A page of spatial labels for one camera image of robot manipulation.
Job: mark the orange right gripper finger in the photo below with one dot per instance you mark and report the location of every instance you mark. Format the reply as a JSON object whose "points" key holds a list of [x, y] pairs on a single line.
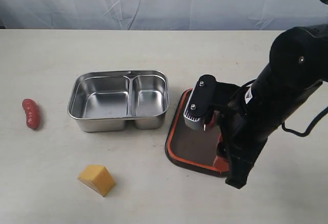
{"points": [[220, 163], [211, 124]]}

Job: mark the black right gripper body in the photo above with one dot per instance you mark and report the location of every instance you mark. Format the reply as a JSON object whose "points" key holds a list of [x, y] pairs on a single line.
{"points": [[245, 121]]}

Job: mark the dark translucent lunch box lid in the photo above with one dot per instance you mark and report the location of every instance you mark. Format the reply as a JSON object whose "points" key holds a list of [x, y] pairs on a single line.
{"points": [[192, 149]]}

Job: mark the stainless steel lunch box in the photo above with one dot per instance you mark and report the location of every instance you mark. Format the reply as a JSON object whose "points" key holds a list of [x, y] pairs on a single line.
{"points": [[105, 101]]}

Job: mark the yellow toy cheese wedge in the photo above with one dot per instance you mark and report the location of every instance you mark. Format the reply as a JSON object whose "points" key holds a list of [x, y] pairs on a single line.
{"points": [[98, 178]]}

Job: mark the red toy sausage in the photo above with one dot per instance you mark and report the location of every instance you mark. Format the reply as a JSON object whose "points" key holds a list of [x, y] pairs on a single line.
{"points": [[32, 113]]}

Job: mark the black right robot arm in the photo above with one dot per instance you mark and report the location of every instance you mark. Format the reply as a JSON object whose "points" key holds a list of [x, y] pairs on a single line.
{"points": [[297, 68]]}

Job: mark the blue-grey backdrop cloth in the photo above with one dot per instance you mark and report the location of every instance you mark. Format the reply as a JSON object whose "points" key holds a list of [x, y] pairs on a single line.
{"points": [[161, 14]]}

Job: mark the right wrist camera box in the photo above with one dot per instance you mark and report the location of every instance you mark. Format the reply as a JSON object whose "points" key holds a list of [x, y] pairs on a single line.
{"points": [[197, 113]]}

